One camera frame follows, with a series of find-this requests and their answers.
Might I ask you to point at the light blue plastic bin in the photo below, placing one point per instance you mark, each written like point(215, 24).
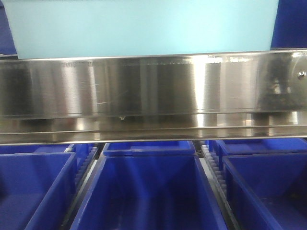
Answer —
point(96, 28)

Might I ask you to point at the blue bin lower centre rear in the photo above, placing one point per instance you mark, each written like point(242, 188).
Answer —
point(144, 148)

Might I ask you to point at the blue bin lower right rear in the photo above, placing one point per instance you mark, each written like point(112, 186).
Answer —
point(229, 147)

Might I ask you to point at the blue bin lower left rear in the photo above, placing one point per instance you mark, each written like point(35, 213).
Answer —
point(38, 148)

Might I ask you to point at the blue bin lower centre front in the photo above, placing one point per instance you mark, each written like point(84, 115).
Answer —
point(168, 192)

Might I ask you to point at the white roller track left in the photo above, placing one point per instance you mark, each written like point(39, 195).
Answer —
point(87, 160)

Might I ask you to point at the white roller track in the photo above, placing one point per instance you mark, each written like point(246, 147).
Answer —
point(213, 161)
point(87, 160)

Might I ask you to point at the white roller track right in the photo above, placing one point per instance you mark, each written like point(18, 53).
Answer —
point(213, 161)

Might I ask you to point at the blue bin lower right front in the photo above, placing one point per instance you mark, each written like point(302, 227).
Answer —
point(268, 191)

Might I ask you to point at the blue bin lower left front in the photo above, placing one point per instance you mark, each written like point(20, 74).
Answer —
point(36, 190)

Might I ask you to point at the blue bin upper right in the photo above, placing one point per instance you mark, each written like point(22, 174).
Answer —
point(290, 30)

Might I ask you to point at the blue bin upper left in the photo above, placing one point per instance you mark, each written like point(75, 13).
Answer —
point(7, 47)

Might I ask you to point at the stainless steel middle shelf rail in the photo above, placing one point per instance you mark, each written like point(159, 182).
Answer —
point(168, 97)

